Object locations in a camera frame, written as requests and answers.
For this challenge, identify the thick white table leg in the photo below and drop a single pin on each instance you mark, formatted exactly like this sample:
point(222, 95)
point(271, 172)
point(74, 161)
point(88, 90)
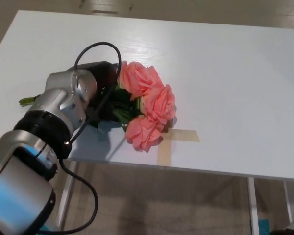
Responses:
point(252, 208)

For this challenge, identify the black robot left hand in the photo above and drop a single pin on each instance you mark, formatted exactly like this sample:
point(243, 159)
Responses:
point(104, 78)

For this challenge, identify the long beige tape strip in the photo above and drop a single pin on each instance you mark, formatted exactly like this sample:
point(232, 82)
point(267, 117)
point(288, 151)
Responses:
point(164, 154)

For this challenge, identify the pink artificial rose bouquet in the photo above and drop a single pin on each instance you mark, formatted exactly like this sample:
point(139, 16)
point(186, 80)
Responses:
point(159, 102)

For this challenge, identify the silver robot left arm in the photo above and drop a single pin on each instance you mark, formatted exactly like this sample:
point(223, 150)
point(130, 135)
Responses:
point(51, 105)

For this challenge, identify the blue floor tape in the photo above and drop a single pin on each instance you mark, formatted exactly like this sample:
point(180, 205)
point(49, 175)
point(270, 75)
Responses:
point(264, 227)

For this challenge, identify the short beige tape strip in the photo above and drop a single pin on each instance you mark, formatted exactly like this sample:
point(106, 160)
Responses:
point(186, 135)

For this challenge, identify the thin white table leg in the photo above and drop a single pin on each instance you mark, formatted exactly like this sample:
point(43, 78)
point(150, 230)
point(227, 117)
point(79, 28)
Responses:
point(287, 203)

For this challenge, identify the slanted white table leg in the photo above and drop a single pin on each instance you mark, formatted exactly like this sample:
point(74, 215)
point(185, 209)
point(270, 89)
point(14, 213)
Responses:
point(66, 193)

